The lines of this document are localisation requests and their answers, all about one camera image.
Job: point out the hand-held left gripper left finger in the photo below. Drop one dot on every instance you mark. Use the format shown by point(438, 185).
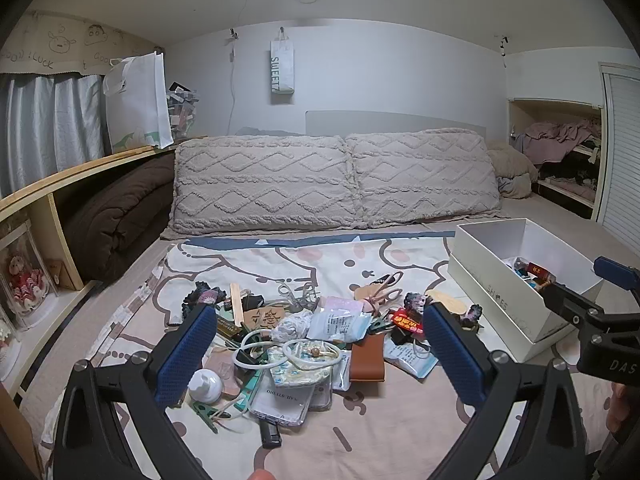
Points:
point(187, 355)

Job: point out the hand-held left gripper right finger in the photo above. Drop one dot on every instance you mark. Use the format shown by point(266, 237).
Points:
point(452, 355)

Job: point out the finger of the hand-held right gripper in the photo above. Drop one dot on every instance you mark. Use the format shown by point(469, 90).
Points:
point(565, 300)
point(610, 267)

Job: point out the white tube loop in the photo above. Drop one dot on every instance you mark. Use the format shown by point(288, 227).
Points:
point(235, 358)

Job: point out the green clothes peg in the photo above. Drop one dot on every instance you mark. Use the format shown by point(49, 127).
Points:
point(210, 415)

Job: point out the white shoe box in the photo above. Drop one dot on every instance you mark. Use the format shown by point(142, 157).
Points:
point(500, 250)

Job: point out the black lighter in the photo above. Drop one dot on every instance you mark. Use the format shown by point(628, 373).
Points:
point(270, 435)

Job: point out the person's right hand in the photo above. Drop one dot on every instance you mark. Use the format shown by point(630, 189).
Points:
point(620, 410)

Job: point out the person's left hand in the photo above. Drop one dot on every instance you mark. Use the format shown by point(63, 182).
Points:
point(261, 475)

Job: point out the white round bottle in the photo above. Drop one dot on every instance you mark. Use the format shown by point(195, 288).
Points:
point(205, 385)

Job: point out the red box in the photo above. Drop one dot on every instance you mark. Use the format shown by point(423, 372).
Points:
point(539, 270)

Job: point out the white blue mask packet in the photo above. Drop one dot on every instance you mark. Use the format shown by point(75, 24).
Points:
point(335, 325)
point(410, 360)

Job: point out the dark floral hair claw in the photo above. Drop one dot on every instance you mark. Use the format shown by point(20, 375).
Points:
point(415, 302)
point(472, 316)
point(200, 294)

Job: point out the beige oval insole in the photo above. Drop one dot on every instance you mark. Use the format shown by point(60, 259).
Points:
point(447, 302)

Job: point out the red snack packet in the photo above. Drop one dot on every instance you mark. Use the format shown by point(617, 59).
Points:
point(406, 321)

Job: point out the wooden stick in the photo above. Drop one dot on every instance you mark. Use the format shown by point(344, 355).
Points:
point(236, 305)

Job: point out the teal packet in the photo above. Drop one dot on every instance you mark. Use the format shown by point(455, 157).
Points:
point(248, 390)

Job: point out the black binder clip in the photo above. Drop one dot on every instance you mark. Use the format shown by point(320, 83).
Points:
point(252, 303)

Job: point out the brown leather pouch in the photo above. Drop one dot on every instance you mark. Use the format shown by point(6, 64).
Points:
point(367, 360)

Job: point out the brown card tag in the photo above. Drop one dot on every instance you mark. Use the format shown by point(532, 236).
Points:
point(265, 317)

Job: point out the bed with beige sheet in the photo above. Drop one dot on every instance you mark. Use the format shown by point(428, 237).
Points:
point(550, 205)

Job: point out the rose gold scissors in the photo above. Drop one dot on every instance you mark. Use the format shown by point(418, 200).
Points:
point(378, 299)

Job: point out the small black tube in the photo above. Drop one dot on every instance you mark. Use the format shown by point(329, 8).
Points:
point(387, 279)

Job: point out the dark clothes pile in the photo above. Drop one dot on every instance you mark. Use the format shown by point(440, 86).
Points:
point(565, 172)

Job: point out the white louvred door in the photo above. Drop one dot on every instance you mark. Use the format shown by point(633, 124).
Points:
point(622, 160)

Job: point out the clear phone case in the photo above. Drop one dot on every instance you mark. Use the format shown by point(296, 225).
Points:
point(285, 402)

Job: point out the crumpled white tissue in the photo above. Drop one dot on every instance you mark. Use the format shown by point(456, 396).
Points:
point(292, 327)

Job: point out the tan leather piece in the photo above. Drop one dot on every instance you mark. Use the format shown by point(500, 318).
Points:
point(364, 291)

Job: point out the clear plastic sleeve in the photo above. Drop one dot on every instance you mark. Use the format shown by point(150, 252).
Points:
point(341, 375)

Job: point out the patterned fabric pouch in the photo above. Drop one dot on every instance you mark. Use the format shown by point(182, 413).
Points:
point(300, 376)

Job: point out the silver scissors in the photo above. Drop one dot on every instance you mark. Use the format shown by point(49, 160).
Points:
point(300, 300)

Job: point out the grey-green cloth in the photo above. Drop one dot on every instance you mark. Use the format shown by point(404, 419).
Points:
point(510, 187)

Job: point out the pink clothes pile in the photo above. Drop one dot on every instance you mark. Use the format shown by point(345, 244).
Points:
point(555, 135)

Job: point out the beige plush blanket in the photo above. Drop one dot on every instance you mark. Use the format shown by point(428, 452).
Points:
point(510, 160)

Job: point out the cartoon printed blanket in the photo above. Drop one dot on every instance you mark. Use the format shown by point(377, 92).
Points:
point(300, 260)

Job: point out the small brown box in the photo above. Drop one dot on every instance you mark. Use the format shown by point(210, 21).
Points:
point(59, 274)

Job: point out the brown folded quilt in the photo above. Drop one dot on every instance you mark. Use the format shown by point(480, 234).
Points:
point(115, 215)

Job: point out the beige knitted pillow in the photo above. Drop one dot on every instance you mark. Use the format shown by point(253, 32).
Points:
point(265, 185)
point(425, 180)

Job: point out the doll in clear case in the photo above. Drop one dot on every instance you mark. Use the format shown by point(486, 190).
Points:
point(22, 275)

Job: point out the wooden shelf unit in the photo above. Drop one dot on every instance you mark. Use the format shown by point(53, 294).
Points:
point(30, 187)

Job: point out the grey headboard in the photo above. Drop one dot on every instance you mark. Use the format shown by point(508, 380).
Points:
point(400, 122)

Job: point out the clear box of clutter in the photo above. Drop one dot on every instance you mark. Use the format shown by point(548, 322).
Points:
point(182, 110)

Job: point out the white tote bag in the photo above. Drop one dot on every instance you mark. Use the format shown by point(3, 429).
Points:
point(140, 105)

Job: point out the grey curtain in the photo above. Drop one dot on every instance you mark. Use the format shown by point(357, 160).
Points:
point(50, 125)

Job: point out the white hanging paper bag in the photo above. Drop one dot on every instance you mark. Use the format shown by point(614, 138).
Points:
point(281, 70)

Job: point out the wall niche shelf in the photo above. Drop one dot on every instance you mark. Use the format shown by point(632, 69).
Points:
point(511, 115)

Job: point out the black wall clip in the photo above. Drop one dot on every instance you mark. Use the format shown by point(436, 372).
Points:
point(502, 42)

